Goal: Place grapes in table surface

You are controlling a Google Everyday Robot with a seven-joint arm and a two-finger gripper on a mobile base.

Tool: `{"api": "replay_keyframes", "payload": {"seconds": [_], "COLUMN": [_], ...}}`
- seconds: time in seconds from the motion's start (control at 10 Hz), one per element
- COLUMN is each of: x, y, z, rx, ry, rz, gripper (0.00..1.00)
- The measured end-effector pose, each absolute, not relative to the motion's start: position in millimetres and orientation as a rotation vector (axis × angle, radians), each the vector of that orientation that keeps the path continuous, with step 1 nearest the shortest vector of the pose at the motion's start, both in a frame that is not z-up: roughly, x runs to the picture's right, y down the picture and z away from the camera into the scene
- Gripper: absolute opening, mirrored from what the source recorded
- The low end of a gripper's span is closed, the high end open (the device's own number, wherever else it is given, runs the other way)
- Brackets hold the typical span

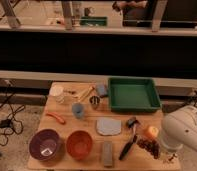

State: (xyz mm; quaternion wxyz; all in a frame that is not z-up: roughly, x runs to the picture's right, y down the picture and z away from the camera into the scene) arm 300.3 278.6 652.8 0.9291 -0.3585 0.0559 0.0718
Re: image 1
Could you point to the dark red grapes bunch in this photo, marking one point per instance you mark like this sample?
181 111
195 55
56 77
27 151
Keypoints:
150 146

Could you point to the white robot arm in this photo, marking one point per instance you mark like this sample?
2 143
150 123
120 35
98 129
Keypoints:
178 129

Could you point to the blue-grey sponge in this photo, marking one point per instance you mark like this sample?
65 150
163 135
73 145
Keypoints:
101 90

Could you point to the wooden spoon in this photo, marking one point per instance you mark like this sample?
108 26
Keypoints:
85 94

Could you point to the green plastic tray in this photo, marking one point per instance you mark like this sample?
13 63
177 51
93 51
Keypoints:
133 95

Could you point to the blue cup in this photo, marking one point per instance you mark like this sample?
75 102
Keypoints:
78 110

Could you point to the wooden table board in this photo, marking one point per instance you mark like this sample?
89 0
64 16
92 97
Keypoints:
136 160

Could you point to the grey rectangular block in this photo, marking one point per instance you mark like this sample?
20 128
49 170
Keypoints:
107 154

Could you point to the orange bowl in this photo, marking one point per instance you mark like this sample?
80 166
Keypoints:
79 144

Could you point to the green box in background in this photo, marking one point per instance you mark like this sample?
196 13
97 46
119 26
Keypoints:
93 21

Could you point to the orange fruit toy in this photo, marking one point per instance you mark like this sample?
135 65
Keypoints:
151 132

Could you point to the purple bowl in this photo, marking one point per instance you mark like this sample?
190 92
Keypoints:
45 144

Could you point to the black handled brush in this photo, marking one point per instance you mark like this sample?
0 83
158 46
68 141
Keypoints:
132 124

